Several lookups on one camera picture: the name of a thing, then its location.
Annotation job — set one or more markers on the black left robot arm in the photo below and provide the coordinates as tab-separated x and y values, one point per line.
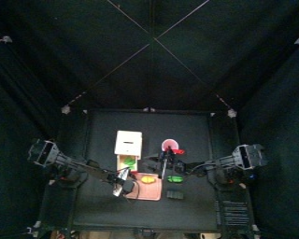
65	160

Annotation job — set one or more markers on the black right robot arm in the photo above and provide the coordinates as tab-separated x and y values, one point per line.
240	158

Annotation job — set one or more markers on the white wooden drawer cabinet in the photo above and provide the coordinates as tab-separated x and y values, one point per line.
129	143

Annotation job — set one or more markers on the yellow toy food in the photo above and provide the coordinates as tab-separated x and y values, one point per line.
148	179

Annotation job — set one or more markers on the pink cutting board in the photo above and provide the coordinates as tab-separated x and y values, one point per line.
150	189

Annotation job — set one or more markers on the bright green toy food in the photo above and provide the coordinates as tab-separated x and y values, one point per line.
176	179

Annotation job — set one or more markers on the green toy vegetable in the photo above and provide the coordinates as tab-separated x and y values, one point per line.
130	161

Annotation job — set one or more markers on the small black block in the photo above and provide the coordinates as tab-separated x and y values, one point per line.
176	194

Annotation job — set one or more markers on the white text label sticker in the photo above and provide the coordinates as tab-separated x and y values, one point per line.
236	213

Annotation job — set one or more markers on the silver frame middle bracket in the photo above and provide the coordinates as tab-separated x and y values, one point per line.
149	109

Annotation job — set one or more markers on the silver frame corner bracket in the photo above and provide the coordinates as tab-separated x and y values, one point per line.
232	113
66	109

